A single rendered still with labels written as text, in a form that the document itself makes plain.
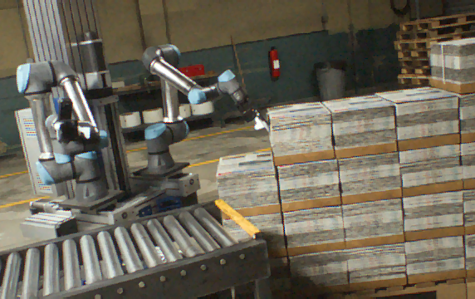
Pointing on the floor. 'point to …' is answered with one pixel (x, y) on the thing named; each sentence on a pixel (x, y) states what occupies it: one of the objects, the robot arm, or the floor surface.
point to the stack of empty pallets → (420, 60)
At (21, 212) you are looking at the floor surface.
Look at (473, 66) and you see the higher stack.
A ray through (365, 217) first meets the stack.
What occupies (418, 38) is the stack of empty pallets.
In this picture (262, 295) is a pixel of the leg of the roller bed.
